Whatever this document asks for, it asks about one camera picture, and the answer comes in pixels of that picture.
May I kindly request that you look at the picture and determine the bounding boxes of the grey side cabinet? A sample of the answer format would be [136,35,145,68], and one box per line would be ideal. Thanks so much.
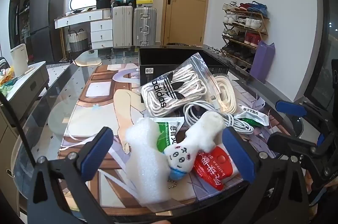
[0,61,50,121]

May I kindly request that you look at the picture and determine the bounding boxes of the clear bag of white laces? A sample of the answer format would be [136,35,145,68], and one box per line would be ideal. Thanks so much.
[209,73,238,115]

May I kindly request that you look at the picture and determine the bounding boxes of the wooden shoe rack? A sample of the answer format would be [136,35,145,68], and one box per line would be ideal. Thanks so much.
[221,9,270,66]

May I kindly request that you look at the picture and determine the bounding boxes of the white plush toy keychain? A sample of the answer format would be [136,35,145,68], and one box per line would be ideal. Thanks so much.
[163,111,225,189]

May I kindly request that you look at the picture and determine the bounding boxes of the white charging cable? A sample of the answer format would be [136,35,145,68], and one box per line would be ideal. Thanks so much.
[183,103,254,138]

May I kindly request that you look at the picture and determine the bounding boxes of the small white green sachet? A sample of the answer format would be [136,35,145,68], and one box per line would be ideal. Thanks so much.
[234,103,270,127]

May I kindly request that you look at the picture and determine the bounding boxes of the silver suitcase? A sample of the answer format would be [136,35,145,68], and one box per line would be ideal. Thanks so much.
[133,7,157,46]

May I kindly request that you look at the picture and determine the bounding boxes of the black cardboard box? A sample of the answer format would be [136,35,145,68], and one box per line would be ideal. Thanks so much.
[138,47,230,87]

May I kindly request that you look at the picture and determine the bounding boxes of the pile of snack packets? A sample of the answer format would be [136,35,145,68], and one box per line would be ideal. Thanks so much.
[0,67,16,94]

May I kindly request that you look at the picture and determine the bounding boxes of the black refrigerator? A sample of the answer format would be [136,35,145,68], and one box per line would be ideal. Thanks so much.
[29,0,65,62]

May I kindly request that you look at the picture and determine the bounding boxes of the purple bag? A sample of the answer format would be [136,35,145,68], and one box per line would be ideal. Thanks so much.
[249,41,275,83]

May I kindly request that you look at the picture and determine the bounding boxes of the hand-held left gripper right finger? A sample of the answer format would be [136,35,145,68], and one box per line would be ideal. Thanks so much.
[222,126,311,224]

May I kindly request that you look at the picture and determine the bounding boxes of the dark glass door cabinet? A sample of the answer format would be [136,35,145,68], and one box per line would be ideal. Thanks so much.
[8,0,43,48]

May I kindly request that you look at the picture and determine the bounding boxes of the woven basket with handles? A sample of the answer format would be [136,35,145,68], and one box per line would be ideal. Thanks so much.
[67,29,88,52]

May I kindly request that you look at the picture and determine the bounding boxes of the white vanity desk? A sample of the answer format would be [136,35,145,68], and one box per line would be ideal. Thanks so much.
[54,9,114,50]

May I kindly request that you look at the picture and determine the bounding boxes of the green and white packet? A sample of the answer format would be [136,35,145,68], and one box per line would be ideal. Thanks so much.
[153,117,185,153]

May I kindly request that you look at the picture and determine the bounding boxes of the red plastic packet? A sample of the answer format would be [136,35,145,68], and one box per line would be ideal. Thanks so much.
[193,145,239,191]

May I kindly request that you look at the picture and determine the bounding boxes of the white suitcase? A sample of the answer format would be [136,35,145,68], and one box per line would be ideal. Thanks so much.
[112,5,133,48]

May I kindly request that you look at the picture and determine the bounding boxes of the white electric kettle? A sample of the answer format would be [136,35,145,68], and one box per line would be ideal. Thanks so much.
[11,44,29,77]

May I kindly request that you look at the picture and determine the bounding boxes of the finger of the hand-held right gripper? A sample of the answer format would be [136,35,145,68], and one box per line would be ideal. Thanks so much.
[267,132,321,161]
[275,99,330,129]

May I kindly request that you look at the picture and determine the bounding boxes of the black round box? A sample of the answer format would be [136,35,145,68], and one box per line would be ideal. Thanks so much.
[96,0,112,10]

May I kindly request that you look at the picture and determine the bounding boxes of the bag of laces black logo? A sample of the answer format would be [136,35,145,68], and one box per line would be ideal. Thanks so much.
[140,52,221,117]

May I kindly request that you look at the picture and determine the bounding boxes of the rows of shoes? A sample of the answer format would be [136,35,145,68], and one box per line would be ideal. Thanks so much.
[222,1,268,63]

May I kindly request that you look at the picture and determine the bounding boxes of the white foam piece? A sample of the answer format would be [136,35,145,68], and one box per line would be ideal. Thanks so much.
[125,118,171,205]

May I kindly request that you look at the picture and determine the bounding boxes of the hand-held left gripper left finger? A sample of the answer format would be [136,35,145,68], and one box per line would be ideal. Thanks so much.
[26,127,114,224]

